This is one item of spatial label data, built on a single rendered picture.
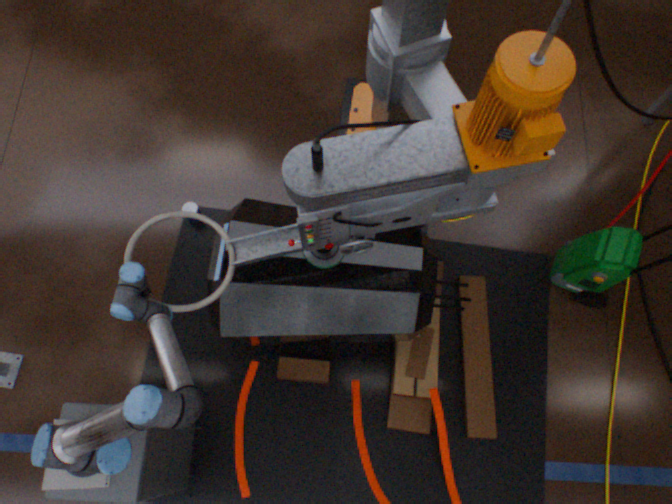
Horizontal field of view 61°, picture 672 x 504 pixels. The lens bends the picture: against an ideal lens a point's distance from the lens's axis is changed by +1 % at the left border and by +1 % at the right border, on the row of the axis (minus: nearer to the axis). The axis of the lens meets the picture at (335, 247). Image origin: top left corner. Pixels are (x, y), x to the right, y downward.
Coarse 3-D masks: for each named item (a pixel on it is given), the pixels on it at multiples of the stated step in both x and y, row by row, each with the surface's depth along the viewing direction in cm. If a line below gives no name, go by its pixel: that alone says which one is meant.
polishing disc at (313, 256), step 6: (336, 246) 277; (306, 252) 276; (312, 252) 276; (318, 252) 276; (330, 252) 276; (336, 252) 276; (312, 258) 275; (318, 258) 275; (324, 258) 275; (330, 258) 275; (336, 258) 275; (318, 264) 274; (324, 264) 274; (330, 264) 274
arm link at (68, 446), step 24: (144, 384) 175; (120, 408) 180; (144, 408) 169; (168, 408) 174; (48, 432) 202; (72, 432) 196; (96, 432) 186; (120, 432) 181; (48, 456) 201; (72, 456) 200
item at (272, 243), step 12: (276, 228) 260; (288, 228) 260; (228, 240) 261; (240, 240) 262; (252, 240) 264; (264, 240) 263; (276, 240) 263; (372, 240) 255; (240, 252) 263; (252, 252) 263; (264, 252) 262; (276, 252) 256; (288, 252) 258; (240, 264) 260
